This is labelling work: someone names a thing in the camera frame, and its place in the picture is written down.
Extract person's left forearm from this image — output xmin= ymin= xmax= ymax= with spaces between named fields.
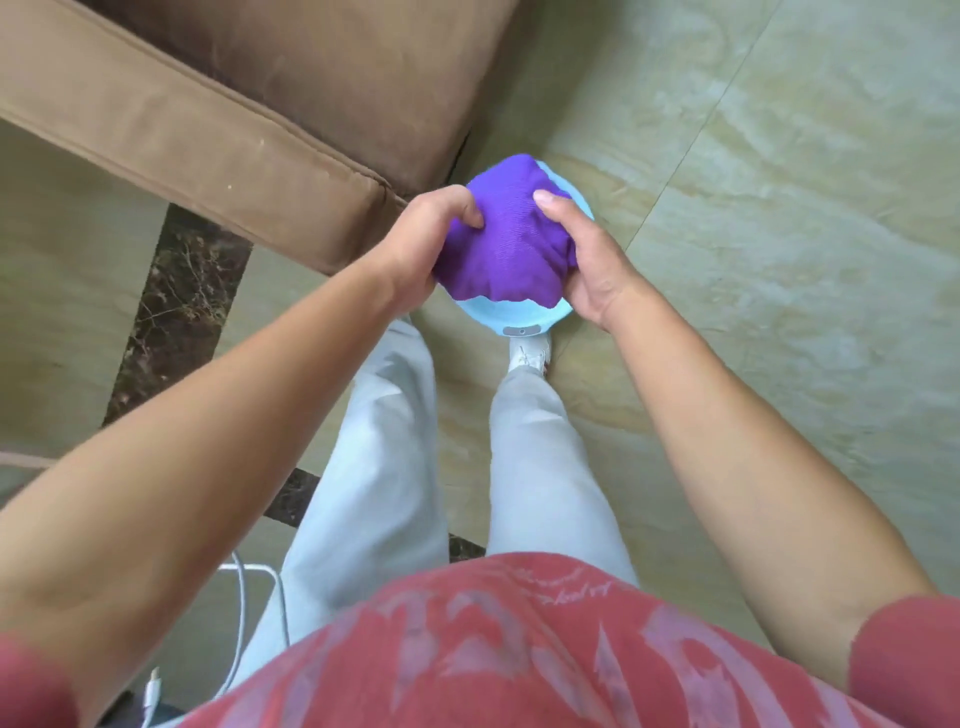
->
xmin=0 ymin=255 xmax=410 ymax=728

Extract person's left hand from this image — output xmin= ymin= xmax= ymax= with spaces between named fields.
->
xmin=381 ymin=185 xmax=486 ymax=318

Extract white cable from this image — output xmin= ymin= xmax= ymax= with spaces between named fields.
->
xmin=141 ymin=551 xmax=292 ymax=728

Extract white shoe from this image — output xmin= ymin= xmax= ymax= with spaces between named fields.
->
xmin=508 ymin=333 xmax=554 ymax=378

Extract person's right hand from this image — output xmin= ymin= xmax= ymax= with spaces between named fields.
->
xmin=532 ymin=189 xmax=640 ymax=333

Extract person's right forearm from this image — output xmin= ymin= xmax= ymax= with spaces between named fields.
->
xmin=600 ymin=281 xmax=942 ymax=691

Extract red patterned shirt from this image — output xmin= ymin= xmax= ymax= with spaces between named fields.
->
xmin=0 ymin=552 xmax=960 ymax=728

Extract purple cloth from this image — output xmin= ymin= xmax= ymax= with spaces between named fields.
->
xmin=432 ymin=153 xmax=579 ymax=310

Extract brown sofa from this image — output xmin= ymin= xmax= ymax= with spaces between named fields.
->
xmin=0 ymin=0 xmax=522 ymax=276

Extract light blue round device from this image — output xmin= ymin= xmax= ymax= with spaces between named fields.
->
xmin=454 ymin=159 xmax=596 ymax=338

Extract light grey trousers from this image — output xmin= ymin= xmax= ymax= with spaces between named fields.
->
xmin=153 ymin=318 xmax=640 ymax=728

